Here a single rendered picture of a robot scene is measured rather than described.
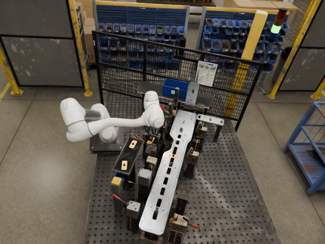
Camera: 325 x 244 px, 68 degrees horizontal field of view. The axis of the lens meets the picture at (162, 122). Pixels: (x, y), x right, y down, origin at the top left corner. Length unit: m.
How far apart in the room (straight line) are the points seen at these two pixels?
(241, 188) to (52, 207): 2.11
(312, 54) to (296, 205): 2.63
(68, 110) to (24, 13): 2.52
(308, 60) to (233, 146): 2.67
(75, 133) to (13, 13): 2.71
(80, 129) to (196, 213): 1.24
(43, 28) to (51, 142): 1.66
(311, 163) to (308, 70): 1.93
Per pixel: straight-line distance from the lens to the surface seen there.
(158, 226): 1.88
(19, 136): 4.11
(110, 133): 2.31
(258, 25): 2.61
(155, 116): 1.55
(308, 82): 5.42
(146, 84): 2.99
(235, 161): 2.74
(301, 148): 4.11
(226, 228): 2.31
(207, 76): 2.81
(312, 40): 4.86
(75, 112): 1.82
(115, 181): 1.87
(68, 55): 4.25
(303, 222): 3.55
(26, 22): 4.20
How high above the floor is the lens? 2.72
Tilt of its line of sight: 43 degrees down
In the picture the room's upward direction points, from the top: 6 degrees clockwise
